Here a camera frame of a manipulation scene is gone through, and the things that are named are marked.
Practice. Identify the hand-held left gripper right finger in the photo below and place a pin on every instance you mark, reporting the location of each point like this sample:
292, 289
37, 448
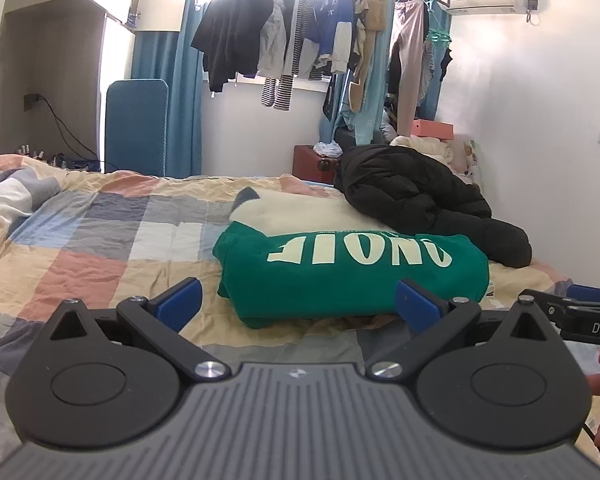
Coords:
417, 305

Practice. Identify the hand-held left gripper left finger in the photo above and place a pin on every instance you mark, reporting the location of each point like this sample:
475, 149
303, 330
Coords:
180, 301

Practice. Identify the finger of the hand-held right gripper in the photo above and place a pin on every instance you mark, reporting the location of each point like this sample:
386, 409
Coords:
592, 294

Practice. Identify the green hoodie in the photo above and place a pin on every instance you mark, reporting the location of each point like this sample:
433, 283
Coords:
330, 285

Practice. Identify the pile of light clothes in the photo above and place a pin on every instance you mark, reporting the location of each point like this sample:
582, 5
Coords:
430, 147

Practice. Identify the green clothes hangers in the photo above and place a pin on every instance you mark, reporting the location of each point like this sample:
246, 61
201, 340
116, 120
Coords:
437, 35

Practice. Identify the patchwork quilt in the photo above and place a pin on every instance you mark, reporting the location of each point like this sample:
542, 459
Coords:
105, 240

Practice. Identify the black puffer jacket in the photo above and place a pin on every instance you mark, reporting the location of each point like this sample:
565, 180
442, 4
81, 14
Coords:
405, 190

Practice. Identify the cream plush pillow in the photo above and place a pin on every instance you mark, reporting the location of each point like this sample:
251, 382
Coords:
305, 210

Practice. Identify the pink box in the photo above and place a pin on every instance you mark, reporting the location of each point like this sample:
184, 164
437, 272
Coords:
432, 130

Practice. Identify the red-brown suitcase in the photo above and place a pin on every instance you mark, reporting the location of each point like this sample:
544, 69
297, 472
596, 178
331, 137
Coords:
307, 165

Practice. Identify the clear plastic bag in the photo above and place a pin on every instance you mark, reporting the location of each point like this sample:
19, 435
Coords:
327, 150

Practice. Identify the blue padded board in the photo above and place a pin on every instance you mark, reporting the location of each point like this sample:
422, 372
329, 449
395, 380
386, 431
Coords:
137, 125

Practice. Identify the blue curtain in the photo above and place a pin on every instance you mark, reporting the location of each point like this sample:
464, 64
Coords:
185, 110

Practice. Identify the light blue hanging cloth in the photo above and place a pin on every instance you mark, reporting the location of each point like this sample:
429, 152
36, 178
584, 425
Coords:
367, 120

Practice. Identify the striped hanging garment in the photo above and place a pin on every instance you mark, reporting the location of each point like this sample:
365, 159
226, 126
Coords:
280, 92

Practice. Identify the pink hanging trousers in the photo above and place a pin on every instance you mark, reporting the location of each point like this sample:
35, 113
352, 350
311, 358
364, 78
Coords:
407, 60

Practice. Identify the black hanging jacket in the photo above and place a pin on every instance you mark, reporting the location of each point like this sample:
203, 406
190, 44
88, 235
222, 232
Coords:
230, 35

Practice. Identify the grey hanging shirt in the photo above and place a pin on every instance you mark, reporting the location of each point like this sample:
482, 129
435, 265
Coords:
275, 45

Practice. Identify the blue hanging garment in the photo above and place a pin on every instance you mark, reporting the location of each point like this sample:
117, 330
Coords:
337, 25

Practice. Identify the tan hanging garment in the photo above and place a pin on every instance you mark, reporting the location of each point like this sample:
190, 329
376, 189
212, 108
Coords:
372, 10

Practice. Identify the black wall socket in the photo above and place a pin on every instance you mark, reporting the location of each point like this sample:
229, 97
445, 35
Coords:
31, 101

